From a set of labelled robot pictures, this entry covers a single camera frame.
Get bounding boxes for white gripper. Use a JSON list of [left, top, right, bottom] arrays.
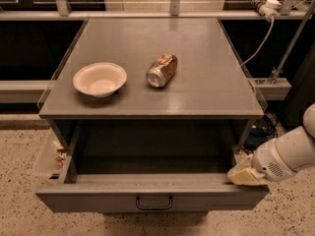
[[226, 139, 296, 186]]

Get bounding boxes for grey top drawer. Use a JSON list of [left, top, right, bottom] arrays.
[[36, 120, 269, 213]]

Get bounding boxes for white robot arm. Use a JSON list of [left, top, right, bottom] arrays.
[[227, 104, 315, 186]]

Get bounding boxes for grey drawer cabinet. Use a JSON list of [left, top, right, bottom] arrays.
[[38, 17, 266, 155]]

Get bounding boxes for crushed aluminium soda can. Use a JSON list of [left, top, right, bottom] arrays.
[[146, 53, 178, 88]]

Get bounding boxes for white power strip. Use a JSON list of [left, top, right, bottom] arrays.
[[248, 0, 282, 22]]

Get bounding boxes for white paper bowl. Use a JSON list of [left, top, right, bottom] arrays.
[[73, 62, 127, 97]]

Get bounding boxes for clear plastic side bin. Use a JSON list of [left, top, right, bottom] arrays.
[[32, 130, 70, 184]]

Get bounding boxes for black floor cables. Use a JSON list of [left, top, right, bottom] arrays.
[[243, 111, 280, 149]]

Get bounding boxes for white power cable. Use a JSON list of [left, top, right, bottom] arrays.
[[239, 15, 276, 67]]

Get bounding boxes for metal frame rail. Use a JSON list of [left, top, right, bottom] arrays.
[[0, 9, 313, 22]]

